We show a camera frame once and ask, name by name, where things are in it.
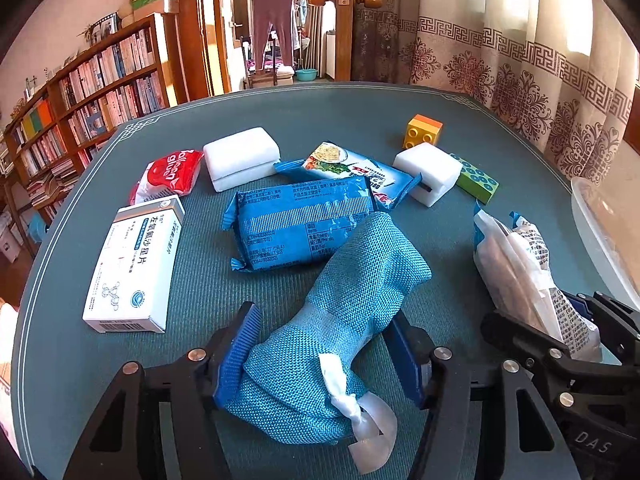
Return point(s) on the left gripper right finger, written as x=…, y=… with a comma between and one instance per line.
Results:
x=518, y=437

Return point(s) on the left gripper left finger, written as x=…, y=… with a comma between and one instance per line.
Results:
x=123, y=436

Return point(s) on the blue knitted cloth pouch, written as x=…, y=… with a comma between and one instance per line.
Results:
x=298, y=386

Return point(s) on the white medicine box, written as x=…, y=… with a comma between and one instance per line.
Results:
x=129, y=289

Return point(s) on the white printed plastic bag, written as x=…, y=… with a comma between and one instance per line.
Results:
x=514, y=263

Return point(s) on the blue snack pack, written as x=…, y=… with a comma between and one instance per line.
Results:
x=291, y=224

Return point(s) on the green block blue dots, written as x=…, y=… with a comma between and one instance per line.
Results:
x=475, y=181

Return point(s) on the red white balloon packet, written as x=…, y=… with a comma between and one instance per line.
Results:
x=173, y=174

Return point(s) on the white sponge block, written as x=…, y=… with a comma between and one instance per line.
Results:
x=243, y=157

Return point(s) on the white sponge with black stripe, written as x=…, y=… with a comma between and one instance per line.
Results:
x=437, y=171

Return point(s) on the blue cracker packet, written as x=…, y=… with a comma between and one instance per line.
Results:
x=389, y=186

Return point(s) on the wooden bookshelf with books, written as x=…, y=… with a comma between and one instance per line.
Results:
x=56, y=134

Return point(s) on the yellow orange toy brick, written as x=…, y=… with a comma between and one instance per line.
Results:
x=421, y=129

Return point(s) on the patterned beige curtain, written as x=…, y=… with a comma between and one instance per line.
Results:
x=560, y=73

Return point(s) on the teal basin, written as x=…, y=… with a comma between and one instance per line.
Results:
x=306, y=74

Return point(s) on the hanging mauve trousers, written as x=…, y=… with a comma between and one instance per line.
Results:
x=271, y=15

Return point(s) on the wooden door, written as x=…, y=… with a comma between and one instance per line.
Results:
x=345, y=12

